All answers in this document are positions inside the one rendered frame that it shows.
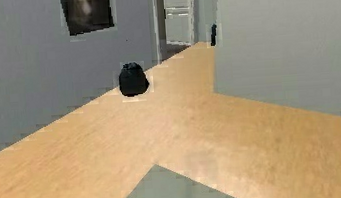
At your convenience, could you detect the black rubbish bag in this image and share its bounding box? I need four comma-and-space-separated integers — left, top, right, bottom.
117, 60, 151, 99

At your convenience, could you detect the small black upright object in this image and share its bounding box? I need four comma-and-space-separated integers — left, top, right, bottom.
208, 23, 219, 47

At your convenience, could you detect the white panelled room door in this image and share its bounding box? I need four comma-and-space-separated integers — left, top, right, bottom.
163, 0, 199, 48

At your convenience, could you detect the dark framed wall picture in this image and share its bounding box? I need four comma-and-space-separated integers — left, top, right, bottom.
58, 0, 116, 37

